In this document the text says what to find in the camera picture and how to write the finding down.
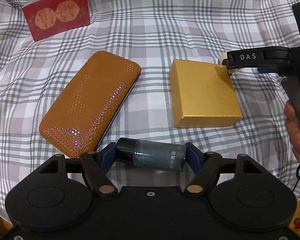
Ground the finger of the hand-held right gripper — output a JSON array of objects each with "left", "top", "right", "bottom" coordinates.
[
  {"left": 256, "top": 66, "right": 289, "bottom": 77},
  {"left": 226, "top": 46, "right": 292, "bottom": 70}
]

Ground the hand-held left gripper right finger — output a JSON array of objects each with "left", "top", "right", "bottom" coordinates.
[{"left": 184, "top": 142, "right": 268, "bottom": 197}]

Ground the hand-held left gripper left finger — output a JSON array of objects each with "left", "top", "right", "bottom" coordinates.
[{"left": 32, "top": 142, "right": 118, "bottom": 197}]

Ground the dark transparent small bottle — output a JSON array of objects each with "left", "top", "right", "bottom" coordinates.
[{"left": 115, "top": 137, "right": 187, "bottom": 172}]

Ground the person's right hand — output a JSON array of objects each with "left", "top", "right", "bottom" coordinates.
[{"left": 284, "top": 100, "right": 300, "bottom": 166}]

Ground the brown textured glasses case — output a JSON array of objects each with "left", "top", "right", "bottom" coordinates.
[{"left": 39, "top": 51, "right": 142, "bottom": 158}]

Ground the gold cardboard box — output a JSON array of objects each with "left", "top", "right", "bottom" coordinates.
[{"left": 170, "top": 59, "right": 243, "bottom": 128}]

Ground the grey plaid blanket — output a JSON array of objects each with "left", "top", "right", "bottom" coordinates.
[{"left": 0, "top": 0, "right": 300, "bottom": 215}]

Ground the red card with gold print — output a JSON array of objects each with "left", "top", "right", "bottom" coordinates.
[{"left": 22, "top": 0, "right": 92, "bottom": 42}]

